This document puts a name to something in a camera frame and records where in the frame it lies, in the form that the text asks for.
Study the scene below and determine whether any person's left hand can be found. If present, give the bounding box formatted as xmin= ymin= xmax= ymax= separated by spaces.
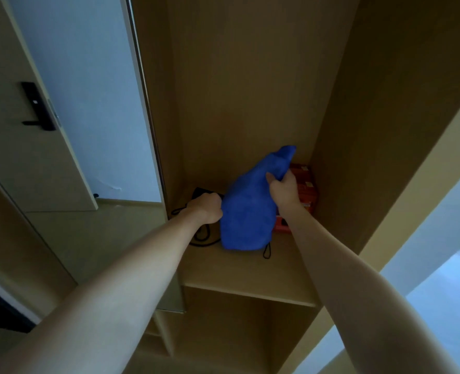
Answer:
xmin=185 ymin=192 xmax=225 ymax=225

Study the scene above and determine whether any person's right hand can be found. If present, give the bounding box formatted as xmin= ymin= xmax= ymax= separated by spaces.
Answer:
xmin=265 ymin=169 xmax=304 ymax=217

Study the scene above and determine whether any blue microfibre cloth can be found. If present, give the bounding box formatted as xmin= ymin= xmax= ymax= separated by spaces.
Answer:
xmin=220 ymin=144 xmax=297 ymax=252

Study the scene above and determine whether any light wooden wardrobe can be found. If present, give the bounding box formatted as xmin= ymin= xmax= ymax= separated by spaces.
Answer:
xmin=0 ymin=0 xmax=460 ymax=374

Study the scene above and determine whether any tall mirror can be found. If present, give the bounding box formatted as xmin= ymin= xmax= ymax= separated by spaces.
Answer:
xmin=0 ymin=0 xmax=186 ymax=314

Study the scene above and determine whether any person's left forearm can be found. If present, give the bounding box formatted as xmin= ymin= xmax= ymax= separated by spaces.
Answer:
xmin=0 ymin=213 xmax=211 ymax=374

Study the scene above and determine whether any person's right forearm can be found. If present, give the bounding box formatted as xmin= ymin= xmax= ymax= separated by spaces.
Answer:
xmin=280 ymin=206 xmax=460 ymax=374

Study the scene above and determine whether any white bed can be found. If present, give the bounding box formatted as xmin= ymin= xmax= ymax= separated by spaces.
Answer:
xmin=405 ymin=237 xmax=460 ymax=367

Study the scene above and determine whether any black framed glass door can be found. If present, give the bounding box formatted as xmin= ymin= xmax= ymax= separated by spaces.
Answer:
xmin=0 ymin=282 xmax=42 ymax=333

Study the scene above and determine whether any black hair dryer with cable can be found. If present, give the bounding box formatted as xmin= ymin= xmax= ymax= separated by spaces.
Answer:
xmin=171 ymin=186 xmax=225 ymax=248

